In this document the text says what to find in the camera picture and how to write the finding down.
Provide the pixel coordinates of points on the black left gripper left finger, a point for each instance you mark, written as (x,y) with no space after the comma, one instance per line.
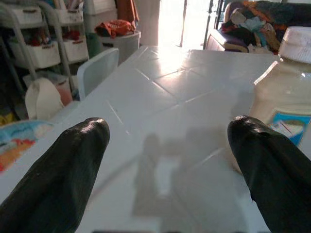
(63,174)

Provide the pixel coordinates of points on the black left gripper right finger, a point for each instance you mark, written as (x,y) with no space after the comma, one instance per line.
(277,174)

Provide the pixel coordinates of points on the colourful patterned cloth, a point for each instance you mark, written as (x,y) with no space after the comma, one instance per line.
(17,140)

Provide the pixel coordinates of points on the cream fabric bag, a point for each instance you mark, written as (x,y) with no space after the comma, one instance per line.
(45,99)

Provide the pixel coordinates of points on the white-lidded mayonnaise jar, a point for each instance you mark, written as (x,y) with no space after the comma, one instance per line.
(279,97)

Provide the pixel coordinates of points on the white plastic chair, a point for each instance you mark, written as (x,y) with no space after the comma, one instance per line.
(97,68)

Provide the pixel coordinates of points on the white storage basket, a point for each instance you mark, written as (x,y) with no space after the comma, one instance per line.
(41,55)
(25,15)
(76,49)
(69,15)

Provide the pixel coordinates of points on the white laundry basket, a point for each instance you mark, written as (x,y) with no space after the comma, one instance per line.
(124,48)

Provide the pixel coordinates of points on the sofa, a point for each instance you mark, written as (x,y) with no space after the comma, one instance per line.
(216,41)

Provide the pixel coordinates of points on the grey metal shelving rack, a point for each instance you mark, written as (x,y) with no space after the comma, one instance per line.
(20,31)

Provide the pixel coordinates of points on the pile of mixed clothes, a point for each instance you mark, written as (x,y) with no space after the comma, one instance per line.
(257,24)

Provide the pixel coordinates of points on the red orange garment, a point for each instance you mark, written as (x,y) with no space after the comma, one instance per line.
(114,28)

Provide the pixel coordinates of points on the brown hanging garment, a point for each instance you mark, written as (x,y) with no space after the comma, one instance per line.
(126,11)

